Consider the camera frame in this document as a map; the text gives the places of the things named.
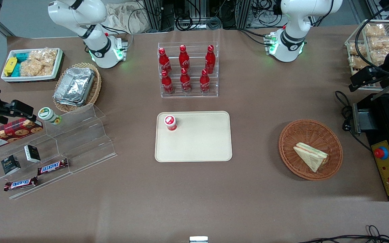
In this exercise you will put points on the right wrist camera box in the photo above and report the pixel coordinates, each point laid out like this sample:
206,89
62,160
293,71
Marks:
22,108

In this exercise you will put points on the bagged fried snack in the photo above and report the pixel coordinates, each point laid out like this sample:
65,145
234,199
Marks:
356,49
378,56
382,44
375,30
356,62

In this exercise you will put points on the red emergency stop button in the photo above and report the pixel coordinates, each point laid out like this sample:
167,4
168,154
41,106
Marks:
381,153

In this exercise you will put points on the clear acrylic bottle rack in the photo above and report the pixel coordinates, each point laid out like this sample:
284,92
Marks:
194,94

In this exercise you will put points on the white rectangular plastic bin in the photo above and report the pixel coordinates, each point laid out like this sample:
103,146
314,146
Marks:
29,79

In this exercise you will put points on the oval wicker basket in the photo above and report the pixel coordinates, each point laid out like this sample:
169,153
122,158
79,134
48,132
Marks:
96,84

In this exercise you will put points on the red lidded small cup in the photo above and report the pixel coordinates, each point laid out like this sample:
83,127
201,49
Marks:
170,122

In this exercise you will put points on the black machine with yellow panel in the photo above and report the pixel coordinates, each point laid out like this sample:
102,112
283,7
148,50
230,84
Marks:
380,128

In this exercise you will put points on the teal snack packet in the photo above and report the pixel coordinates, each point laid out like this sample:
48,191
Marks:
16,70
22,56

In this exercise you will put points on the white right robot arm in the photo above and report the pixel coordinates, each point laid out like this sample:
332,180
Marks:
93,44

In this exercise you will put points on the clear acrylic stepped shelf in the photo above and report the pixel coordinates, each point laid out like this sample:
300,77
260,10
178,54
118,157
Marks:
83,141

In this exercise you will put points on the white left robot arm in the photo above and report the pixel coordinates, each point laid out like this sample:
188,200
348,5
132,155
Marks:
292,30

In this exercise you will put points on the red tartan cookie box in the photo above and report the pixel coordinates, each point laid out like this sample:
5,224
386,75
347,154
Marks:
12,133

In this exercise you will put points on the white green lidded jar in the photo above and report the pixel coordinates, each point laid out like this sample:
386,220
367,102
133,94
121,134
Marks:
47,114

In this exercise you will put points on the beige plastic tray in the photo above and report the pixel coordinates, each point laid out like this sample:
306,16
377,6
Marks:
201,141

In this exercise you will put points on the yellow snack packet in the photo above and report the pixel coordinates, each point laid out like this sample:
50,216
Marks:
10,65

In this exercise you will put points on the snickers chocolate bar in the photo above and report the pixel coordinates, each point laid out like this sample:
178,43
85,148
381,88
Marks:
20,184
52,166

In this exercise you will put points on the stack of foil containers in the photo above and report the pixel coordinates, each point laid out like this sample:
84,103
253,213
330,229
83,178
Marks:
74,86

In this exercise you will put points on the small white box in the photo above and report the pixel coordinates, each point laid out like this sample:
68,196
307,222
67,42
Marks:
198,239

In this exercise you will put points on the small black carton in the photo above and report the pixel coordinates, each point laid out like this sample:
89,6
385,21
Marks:
32,153
10,164

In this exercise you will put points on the triangular sandwich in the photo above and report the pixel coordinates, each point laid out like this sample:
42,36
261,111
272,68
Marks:
311,157

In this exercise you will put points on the beige crumpled cloth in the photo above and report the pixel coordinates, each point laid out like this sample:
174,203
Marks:
127,18

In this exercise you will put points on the round brown wicker basket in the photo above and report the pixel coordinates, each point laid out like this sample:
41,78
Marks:
299,135

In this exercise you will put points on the clear bag of crackers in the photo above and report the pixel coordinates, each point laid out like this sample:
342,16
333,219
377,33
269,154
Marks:
39,62

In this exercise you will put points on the red cola bottle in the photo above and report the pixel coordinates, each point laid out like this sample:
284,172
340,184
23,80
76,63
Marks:
185,82
204,82
163,62
184,58
210,60
167,83

